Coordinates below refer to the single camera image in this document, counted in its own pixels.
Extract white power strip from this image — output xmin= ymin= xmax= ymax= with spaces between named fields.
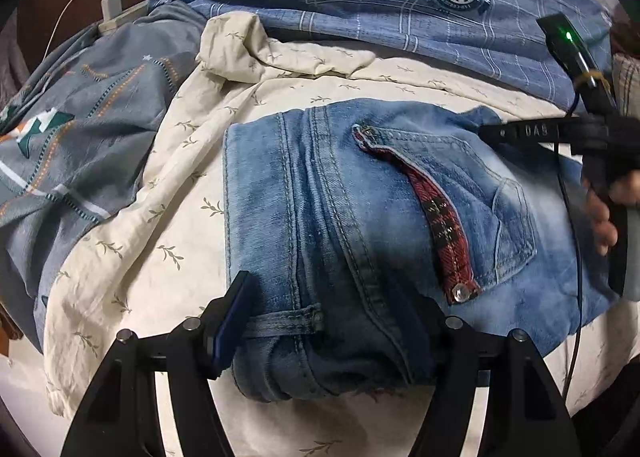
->
xmin=97 ymin=4 xmax=151 ymax=35

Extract black cable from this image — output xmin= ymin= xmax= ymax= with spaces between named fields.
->
xmin=555 ymin=87 xmax=590 ymax=400

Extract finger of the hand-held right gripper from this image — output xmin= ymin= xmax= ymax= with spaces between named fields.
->
xmin=479 ymin=118 xmax=574 ymax=144

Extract striped floral pillow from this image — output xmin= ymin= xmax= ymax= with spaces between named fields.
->
xmin=612 ymin=52 xmax=640 ymax=118

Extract blue denim pants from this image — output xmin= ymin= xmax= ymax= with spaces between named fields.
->
xmin=222 ymin=99 xmax=621 ymax=400

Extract cream leaf-print sheet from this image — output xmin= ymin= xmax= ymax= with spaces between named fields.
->
xmin=42 ymin=14 xmax=640 ymax=457

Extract person's right hand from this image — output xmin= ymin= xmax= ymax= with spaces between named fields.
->
xmin=582 ymin=176 xmax=640 ymax=258

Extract grey-blue patterned blanket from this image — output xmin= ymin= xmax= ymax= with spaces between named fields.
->
xmin=0 ymin=2 xmax=208 ymax=353

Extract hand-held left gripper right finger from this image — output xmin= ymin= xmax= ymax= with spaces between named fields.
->
xmin=407 ymin=297 xmax=573 ymax=457

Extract white charger cable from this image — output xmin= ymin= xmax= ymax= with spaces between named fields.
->
xmin=42 ymin=0 xmax=115 ymax=60

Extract blue plaid sofa cover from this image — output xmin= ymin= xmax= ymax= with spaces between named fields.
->
xmin=147 ymin=0 xmax=616 ymax=114

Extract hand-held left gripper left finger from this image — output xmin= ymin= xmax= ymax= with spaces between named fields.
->
xmin=60 ymin=271 xmax=253 ymax=457

